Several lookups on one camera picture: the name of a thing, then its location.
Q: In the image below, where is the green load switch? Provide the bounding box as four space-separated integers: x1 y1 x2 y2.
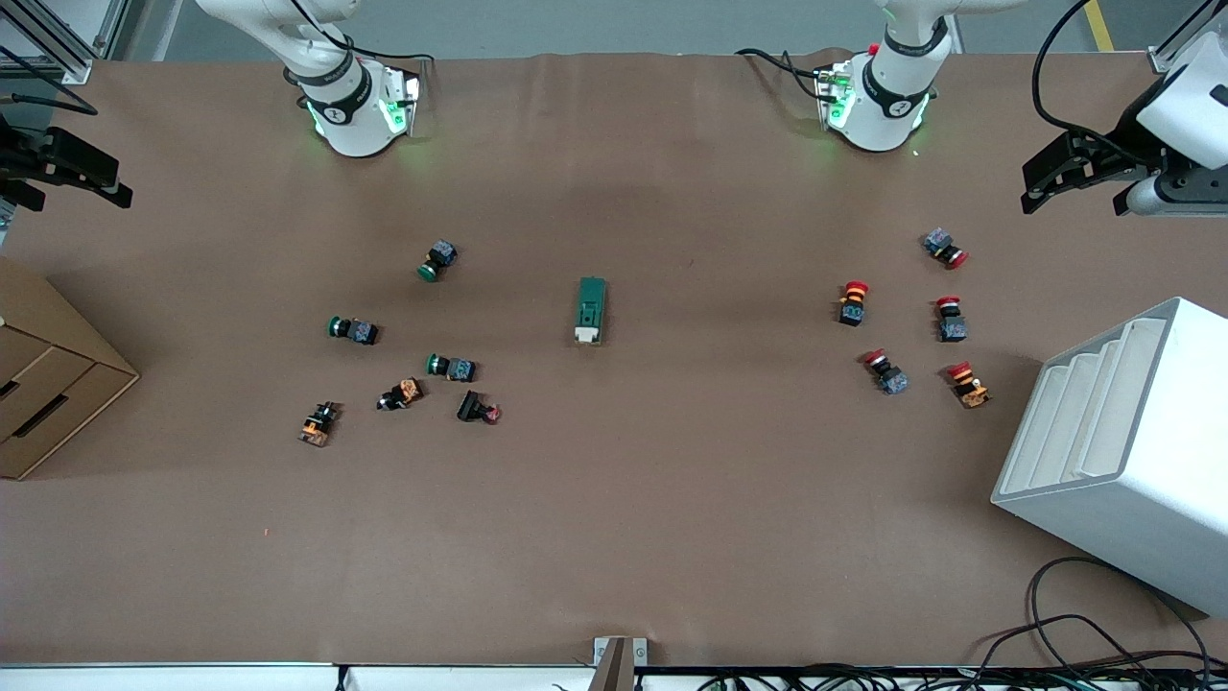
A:
574 276 607 346

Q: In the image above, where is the cardboard drawer box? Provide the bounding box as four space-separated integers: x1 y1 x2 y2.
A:
0 254 141 481

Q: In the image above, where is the white stepped storage rack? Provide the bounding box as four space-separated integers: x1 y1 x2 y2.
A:
990 297 1228 617

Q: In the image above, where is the brown table cover mat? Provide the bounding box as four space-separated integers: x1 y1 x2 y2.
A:
0 48 1228 669

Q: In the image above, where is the aluminium frame profile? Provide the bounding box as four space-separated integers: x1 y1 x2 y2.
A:
0 0 130 85
1146 0 1228 74

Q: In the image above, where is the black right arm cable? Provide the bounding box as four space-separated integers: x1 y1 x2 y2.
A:
0 0 435 116

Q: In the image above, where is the looped black floor cable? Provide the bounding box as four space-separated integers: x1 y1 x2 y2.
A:
1028 557 1212 673

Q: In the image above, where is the white table edge rail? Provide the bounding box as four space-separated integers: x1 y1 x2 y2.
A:
0 662 960 691

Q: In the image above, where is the black cable bundle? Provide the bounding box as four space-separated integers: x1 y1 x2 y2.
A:
696 662 1228 691

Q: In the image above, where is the metal table edge bracket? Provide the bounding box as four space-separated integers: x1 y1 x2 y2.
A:
593 636 649 691

